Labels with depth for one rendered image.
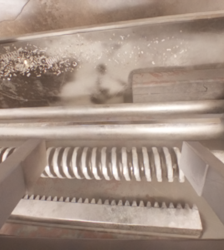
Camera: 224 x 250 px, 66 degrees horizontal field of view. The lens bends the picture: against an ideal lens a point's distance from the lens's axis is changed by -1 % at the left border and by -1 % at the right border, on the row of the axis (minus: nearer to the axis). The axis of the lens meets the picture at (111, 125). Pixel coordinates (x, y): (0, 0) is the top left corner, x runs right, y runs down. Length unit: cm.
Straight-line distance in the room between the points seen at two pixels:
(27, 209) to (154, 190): 19
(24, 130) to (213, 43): 44
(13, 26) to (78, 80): 58
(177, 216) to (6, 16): 100
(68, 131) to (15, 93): 40
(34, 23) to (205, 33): 74
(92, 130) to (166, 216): 15
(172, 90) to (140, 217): 30
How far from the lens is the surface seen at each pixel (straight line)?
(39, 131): 29
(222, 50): 51
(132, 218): 25
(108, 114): 30
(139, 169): 20
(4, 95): 67
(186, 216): 25
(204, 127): 26
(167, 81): 44
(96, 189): 29
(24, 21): 100
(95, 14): 87
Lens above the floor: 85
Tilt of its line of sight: 48 degrees down
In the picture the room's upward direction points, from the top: 170 degrees counter-clockwise
